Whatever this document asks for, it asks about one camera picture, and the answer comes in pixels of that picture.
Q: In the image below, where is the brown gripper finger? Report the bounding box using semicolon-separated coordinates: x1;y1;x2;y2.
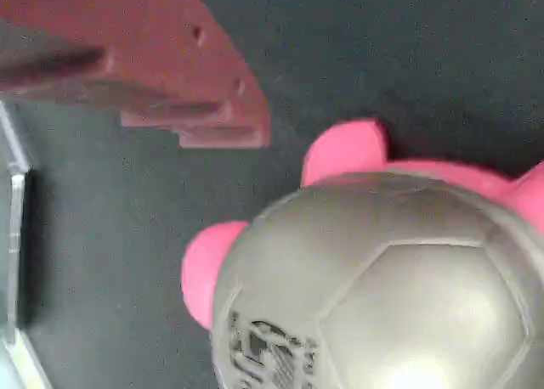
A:
0;0;272;149

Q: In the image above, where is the pink turtle toy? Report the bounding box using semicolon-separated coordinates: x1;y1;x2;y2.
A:
180;117;544;389

